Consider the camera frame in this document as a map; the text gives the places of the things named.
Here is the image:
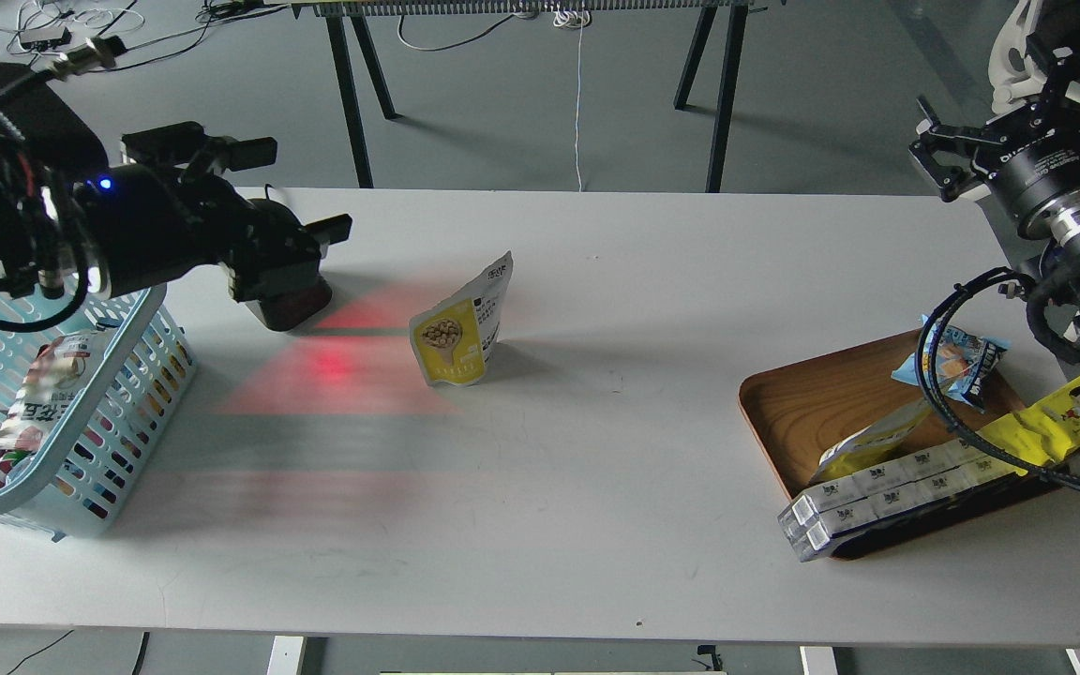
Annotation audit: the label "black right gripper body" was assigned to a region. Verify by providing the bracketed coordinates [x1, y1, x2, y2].
[982, 118, 1080, 247]

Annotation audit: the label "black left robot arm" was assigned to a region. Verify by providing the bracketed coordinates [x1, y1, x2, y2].
[0, 36, 319, 310]

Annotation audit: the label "blue snack bag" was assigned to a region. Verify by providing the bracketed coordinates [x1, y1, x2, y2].
[892, 324, 1009, 422]

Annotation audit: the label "black metal frame table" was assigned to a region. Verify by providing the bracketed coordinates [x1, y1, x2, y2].
[259, 6, 753, 192]

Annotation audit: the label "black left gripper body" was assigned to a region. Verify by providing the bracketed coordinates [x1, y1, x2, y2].
[81, 165, 261, 298]

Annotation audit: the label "red white snack bag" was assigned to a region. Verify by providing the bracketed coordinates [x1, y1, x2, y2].
[0, 326, 117, 488]

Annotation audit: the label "yellow cartoon snack bag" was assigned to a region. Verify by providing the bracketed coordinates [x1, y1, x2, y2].
[978, 375, 1080, 465]

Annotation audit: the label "white hanging cable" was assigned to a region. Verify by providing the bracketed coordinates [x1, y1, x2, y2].
[554, 9, 593, 192]

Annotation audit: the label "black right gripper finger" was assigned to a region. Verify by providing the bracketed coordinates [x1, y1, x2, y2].
[908, 96, 1005, 203]
[1023, 21, 1080, 118]

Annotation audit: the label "floor power strip cables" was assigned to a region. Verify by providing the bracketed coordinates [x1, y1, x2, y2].
[0, 0, 288, 129]

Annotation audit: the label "light blue plastic basket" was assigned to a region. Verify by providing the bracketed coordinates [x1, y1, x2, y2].
[0, 286, 197, 539]

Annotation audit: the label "brown wooden tray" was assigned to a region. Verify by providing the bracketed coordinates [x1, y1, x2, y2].
[738, 329, 1056, 561]

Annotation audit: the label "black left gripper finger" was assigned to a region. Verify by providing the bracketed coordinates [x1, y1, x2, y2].
[121, 121, 278, 179]

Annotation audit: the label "white boxed snack pack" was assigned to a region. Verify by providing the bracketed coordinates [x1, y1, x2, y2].
[777, 438, 1016, 563]

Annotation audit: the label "black barcode scanner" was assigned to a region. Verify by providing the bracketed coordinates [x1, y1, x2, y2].
[224, 197, 353, 332]

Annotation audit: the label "yellow white snack pouch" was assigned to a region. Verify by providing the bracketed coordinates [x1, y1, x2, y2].
[408, 251, 514, 387]

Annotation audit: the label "white office chair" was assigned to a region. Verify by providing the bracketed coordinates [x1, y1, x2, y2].
[987, 1, 1080, 114]

